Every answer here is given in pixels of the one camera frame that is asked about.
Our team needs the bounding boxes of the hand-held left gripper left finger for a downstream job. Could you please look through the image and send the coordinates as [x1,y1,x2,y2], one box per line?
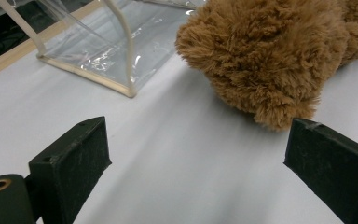
[28,116,112,224]

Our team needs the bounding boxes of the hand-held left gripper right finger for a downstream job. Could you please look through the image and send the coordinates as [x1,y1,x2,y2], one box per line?
[283,118,358,224]

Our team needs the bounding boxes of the brown teddy bear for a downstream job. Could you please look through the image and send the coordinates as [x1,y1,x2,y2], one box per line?
[175,0,358,133]

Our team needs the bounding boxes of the clear plastic bag beige trim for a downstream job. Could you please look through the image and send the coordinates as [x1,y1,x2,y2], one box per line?
[0,0,207,99]

